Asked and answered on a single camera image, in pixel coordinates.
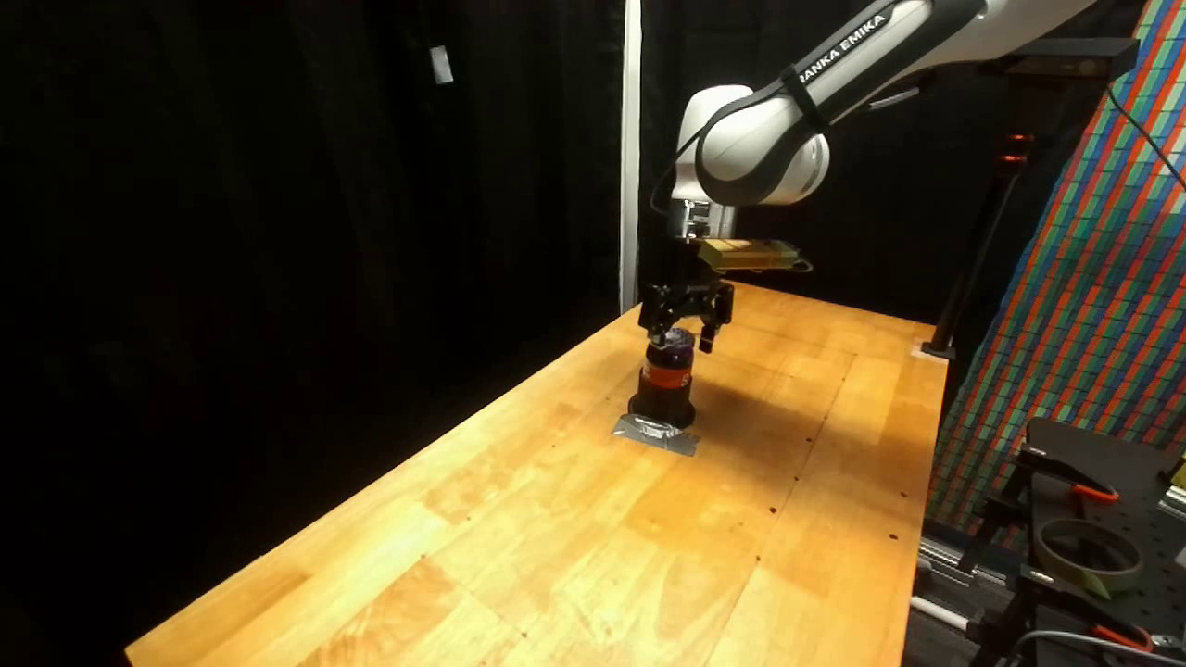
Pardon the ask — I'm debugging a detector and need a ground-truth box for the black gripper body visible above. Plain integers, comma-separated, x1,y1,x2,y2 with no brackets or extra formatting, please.
635,276,740,324

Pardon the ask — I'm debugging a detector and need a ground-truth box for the black cup with orange band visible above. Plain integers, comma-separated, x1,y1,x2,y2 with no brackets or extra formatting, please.
627,321,704,429

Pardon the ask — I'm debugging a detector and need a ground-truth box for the black tripod stand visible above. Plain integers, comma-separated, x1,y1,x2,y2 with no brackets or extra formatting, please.
921,122,1038,364

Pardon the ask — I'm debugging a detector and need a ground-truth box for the small white tag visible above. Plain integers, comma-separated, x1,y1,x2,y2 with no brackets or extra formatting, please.
427,39,458,90

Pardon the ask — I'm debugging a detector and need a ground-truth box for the orange and black clamp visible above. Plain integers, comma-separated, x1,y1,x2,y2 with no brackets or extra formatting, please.
1012,444,1128,511
976,576,1159,658

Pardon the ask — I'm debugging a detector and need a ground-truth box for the black perforated breadboard plate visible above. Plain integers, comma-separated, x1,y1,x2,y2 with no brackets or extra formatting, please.
1012,416,1186,648

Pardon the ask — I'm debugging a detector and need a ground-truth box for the grey base plate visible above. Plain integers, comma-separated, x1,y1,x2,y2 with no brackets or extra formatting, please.
611,410,704,458

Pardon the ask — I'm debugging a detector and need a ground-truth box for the white vertical post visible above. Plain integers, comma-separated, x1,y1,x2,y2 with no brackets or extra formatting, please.
615,0,648,316

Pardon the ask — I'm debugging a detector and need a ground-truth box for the olive tape roll ring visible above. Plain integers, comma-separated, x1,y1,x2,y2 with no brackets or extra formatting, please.
1029,511,1152,601

